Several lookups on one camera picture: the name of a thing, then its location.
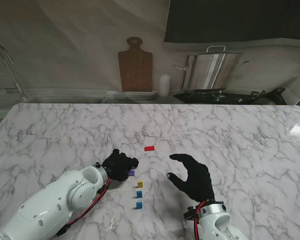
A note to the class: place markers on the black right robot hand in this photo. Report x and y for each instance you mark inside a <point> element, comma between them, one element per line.
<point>197,180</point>

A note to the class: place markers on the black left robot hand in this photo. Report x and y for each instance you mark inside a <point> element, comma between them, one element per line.
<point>118,165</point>

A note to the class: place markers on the purple domino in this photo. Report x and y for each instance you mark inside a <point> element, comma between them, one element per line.
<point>132,173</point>

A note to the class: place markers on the yellow domino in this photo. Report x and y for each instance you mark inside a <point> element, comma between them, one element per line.
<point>140,184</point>

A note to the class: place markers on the red domino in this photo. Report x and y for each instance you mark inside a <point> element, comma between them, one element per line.
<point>149,148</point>

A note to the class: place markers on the blue domino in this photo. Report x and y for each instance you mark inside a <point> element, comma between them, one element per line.
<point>139,194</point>
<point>139,205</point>

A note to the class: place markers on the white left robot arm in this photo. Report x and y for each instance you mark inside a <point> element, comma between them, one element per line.
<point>52,205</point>

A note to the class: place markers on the stack of white plates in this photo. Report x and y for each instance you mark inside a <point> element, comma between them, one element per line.
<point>136,95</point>

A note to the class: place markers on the black gas stove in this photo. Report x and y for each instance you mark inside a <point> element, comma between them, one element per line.
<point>205,96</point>

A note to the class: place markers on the steel sink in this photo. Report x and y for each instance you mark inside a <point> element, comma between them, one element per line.
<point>65,96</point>

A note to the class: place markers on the white candle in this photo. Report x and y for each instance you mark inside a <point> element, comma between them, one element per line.
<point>164,85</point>

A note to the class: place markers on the brown wooden cutting board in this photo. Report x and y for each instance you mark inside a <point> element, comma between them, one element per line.
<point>135,70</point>

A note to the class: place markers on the steel stockpot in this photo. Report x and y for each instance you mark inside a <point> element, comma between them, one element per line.
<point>210,71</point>

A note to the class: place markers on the dark range hood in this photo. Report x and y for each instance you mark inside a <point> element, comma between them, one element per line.
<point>240,20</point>

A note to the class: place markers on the black right wrist camera bracket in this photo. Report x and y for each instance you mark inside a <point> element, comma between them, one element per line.
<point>190,213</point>

